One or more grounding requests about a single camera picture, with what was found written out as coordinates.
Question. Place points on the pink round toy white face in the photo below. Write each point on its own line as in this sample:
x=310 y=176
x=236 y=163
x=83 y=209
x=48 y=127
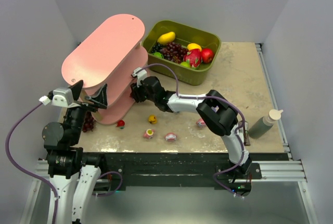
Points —
x=170 y=137

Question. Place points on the black table frame rail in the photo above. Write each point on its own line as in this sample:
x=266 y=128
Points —
x=197 y=170

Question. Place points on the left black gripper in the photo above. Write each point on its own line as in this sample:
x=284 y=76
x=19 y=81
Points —
x=85 y=104

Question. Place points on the pink toy dragon fruit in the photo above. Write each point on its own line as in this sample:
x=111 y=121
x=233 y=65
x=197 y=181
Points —
x=193 y=58

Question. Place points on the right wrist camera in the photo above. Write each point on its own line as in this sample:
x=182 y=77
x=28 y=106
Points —
x=140 y=74

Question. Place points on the yellow toy mango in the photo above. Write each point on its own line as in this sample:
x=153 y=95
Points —
x=166 y=38

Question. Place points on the black grape bunch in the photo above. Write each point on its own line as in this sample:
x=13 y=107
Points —
x=157 y=48

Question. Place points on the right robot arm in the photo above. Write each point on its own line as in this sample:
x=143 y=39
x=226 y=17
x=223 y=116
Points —
x=219 y=115

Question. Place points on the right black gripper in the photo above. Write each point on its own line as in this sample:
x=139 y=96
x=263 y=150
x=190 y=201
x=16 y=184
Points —
x=138 y=94

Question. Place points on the dark red grape bunch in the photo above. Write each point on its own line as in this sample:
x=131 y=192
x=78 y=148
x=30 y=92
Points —
x=174 y=52

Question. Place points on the green sauce squeeze bottle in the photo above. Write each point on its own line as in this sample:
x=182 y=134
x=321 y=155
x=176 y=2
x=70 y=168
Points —
x=265 y=123

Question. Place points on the red strawberry toy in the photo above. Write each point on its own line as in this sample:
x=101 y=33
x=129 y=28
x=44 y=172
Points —
x=120 y=124

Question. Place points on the red grape bunch on table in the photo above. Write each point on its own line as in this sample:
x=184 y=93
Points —
x=89 y=123

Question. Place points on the brown snack wrapper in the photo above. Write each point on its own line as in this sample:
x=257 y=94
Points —
x=246 y=135

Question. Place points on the pink toy with green center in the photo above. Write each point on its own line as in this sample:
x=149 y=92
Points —
x=149 y=133

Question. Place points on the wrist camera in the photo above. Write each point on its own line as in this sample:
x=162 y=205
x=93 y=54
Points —
x=60 y=97
x=140 y=74

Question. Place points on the olive green plastic bin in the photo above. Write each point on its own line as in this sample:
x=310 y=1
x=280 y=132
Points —
x=184 y=35

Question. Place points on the green toy pear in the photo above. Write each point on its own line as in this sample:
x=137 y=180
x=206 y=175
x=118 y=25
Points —
x=185 y=64

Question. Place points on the green toy lime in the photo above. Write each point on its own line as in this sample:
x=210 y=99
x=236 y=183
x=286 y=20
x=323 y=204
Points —
x=158 y=54

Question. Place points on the yellow duck toy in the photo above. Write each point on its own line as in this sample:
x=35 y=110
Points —
x=152 y=119

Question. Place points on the yellow toy lemon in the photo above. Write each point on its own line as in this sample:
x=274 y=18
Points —
x=193 y=46

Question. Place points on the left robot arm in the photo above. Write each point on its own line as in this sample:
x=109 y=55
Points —
x=71 y=174

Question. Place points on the pink three-tier wooden shelf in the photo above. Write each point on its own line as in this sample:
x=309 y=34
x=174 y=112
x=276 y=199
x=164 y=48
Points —
x=109 y=55

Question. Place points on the red toy apple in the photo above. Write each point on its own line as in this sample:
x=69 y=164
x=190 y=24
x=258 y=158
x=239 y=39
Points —
x=207 y=55

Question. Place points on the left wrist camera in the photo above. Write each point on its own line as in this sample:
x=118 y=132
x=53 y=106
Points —
x=60 y=97

